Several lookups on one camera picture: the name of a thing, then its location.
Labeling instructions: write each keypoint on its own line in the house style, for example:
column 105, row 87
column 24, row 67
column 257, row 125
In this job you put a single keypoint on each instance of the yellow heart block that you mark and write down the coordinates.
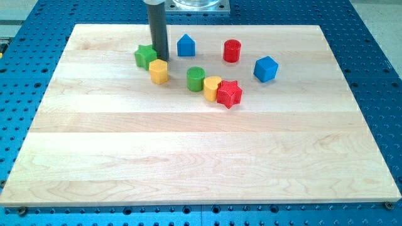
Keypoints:
column 211, row 84

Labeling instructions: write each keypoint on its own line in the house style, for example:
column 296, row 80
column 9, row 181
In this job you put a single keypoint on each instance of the yellow hexagon block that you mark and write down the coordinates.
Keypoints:
column 158, row 70

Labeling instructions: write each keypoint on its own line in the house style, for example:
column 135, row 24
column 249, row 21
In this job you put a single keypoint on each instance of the red star block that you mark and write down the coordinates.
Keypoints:
column 229, row 93

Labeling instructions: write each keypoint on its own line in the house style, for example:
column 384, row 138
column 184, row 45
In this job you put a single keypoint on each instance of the green cylinder block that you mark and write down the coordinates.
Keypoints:
column 195, row 79

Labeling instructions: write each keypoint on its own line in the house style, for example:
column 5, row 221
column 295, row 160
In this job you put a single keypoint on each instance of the light wooden board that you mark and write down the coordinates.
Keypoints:
column 104, row 134

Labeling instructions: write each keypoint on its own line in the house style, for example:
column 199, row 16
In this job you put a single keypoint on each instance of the blue house-shaped block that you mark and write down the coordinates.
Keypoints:
column 186, row 46

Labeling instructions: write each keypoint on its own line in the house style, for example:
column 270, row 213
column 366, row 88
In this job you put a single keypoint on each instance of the red cylinder block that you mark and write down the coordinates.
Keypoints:
column 232, row 51

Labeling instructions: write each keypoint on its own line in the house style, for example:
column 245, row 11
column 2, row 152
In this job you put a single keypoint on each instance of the blue cube block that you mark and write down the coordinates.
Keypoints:
column 265, row 69

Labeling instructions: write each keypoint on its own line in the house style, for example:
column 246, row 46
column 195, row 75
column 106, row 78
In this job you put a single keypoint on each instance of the green star block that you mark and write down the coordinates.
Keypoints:
column 144, row 55

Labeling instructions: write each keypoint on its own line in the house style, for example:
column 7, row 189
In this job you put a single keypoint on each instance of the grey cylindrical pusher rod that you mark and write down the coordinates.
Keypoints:
column 157, row 23

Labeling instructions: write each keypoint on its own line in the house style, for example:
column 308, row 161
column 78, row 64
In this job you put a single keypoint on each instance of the blue perforated table plate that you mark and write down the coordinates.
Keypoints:
column 33, row 54

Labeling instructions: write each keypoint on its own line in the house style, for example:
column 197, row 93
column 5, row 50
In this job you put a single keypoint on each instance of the left board stop bolt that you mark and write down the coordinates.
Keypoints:
column 22, row 211

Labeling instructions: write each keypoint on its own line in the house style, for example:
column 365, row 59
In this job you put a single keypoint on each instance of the board stop bolt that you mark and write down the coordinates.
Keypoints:
column 22, row 211
column 389, row 205

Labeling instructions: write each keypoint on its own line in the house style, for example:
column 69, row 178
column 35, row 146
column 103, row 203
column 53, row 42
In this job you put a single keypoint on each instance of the right board stop bolt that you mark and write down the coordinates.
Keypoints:
column 389, row 205

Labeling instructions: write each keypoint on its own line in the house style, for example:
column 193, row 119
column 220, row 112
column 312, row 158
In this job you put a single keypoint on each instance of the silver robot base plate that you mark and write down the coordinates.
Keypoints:
column 197, row 6

